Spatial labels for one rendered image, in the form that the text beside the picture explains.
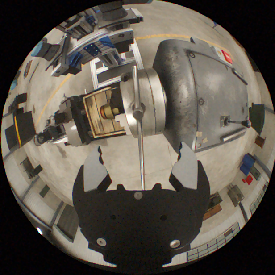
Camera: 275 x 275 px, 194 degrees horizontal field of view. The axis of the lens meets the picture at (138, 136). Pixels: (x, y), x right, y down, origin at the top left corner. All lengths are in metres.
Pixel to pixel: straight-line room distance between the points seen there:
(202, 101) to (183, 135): 0.13
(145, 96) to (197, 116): 0.17
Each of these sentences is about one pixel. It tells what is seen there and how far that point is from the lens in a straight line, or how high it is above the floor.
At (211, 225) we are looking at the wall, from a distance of 6.91.
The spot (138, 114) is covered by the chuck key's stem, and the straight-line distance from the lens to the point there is 0.16.
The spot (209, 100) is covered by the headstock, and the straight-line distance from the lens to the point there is 0.32.
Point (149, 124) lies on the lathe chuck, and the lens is 0.26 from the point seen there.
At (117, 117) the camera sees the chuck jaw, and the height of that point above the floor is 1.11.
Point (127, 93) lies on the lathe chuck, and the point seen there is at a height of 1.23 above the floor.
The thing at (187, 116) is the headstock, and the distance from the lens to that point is 0.27.
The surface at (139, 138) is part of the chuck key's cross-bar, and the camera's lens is 0.19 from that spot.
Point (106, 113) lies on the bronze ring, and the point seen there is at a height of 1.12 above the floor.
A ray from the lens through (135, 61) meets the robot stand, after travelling 1.46.
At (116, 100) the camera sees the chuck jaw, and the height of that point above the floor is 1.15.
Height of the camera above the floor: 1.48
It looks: 68 degrees down
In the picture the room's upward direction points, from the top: 175 degrees counter-clockwise
